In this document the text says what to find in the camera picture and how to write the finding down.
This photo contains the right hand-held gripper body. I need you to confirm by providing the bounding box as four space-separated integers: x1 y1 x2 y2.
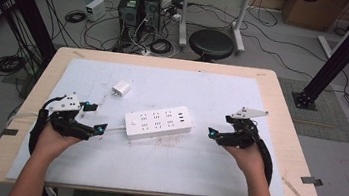
220 104 270 153

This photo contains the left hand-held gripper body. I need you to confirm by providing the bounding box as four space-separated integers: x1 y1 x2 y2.
41 88 100 142

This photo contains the white charger plug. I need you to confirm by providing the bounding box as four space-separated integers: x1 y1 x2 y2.
110 78 132 99

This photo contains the person's right hand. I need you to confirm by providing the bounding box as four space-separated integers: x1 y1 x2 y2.
218 137 271 184

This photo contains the person's left hand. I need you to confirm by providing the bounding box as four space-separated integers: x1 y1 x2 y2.
33 121 92 166

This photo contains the wooden table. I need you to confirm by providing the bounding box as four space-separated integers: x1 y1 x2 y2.
0 35 336 196

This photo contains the white table mat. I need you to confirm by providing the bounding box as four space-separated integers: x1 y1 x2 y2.
4 49 300 196

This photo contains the grey tape piece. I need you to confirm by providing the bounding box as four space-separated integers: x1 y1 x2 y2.
299 174 325 188
0 126 20 143

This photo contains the white floor power strip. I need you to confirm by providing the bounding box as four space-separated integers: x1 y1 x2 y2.
129 46 153 58

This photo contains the thin wooden stick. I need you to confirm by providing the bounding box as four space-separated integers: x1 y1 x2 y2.
278 176 309 196

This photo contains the black round stool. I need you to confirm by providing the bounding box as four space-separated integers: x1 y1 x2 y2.
185 26 237 66

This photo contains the grey floor mat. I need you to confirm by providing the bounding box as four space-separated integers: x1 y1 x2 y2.
271 76 349 145

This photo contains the white power supply box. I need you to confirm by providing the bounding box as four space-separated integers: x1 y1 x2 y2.
83 0 109 24

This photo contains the black computer tower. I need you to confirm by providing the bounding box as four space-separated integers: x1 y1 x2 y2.
113 0 146 46
137 0 164 34

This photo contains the cardboard box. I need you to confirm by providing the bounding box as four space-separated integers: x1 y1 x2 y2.
279 0 349 35

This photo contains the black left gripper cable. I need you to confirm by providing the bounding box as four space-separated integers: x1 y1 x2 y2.
26 92 67 159

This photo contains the coiled black cable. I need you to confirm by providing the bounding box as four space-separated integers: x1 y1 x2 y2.
148 37 175 57
63 8 88 26
0 52 28 80

